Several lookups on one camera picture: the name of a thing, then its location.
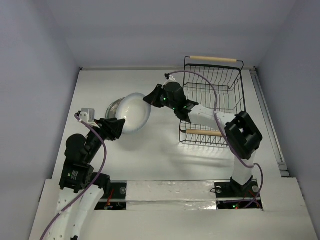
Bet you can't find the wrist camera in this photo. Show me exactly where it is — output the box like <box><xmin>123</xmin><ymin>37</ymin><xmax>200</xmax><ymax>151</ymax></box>
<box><xmin>163</xmin><ymin>73</ymin><xmax>177</xmax><ymax>86</ymax></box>
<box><xmin>75</xmin><ymin>108</ymin><xmax>97</xmax><ymax>126</ymax></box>

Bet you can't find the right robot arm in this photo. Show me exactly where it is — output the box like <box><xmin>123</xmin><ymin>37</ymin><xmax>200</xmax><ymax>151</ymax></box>
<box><xmin>143</xmin><ymin>82</ymin><xmax>263</xmax><ymax>196</ymax></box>

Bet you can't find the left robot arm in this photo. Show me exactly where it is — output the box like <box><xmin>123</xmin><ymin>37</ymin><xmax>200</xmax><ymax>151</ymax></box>
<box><xmin>40</xmin><ymin>112</ymin><xmax>126</xmax><ymax>240</ymax></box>

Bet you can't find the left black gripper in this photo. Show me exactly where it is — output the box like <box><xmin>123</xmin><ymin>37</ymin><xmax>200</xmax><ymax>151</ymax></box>
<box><xmin>85</xmin><ymin>116</ymin><xmax>125</xmax><ymax>162</ymax></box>

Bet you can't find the white grey bowl plate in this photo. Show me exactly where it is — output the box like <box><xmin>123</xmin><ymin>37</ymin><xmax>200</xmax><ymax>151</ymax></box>
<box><xmin>115</xmin><ymin>92</ymin><xmax>151</xmax><ymax>134</ymax></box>

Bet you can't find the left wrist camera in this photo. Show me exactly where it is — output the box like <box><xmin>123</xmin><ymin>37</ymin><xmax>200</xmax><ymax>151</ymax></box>
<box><xmin>75</xmin><ymin>108</ymin><xmax>97</xmax><ymax>126</ymax></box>

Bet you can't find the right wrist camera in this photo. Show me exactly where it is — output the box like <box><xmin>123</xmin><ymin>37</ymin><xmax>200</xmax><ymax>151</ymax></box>
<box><xmin>163</xmin><ymin>73</ymin><xmax>177</xmax><ymax>86</ymax></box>

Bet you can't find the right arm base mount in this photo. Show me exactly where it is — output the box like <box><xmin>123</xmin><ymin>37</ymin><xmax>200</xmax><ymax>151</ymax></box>
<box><xmin>210</xmin><ymin>176</ymin><xmax>263</xmax><ymax>210</ymax></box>

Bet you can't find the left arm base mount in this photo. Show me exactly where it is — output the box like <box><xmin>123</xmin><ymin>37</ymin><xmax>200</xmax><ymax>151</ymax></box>
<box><xmin>95</xmin><ymin>181</ymin><xmax>127</xmax><ymax>211</ymax></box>

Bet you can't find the dark grey green plate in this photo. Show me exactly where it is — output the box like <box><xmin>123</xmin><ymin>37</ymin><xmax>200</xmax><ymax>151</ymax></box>
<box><xmin>105</xmin><ymin>97</ymin><xmax>125</xmax><ymax>119</ymax></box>

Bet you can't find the black wire dish rack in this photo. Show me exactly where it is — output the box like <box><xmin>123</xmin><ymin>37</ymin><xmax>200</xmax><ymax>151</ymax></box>
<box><xmin>178</xmin><ymin>55</ymin><xmax>247</xmax><ymax>148</ymax></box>

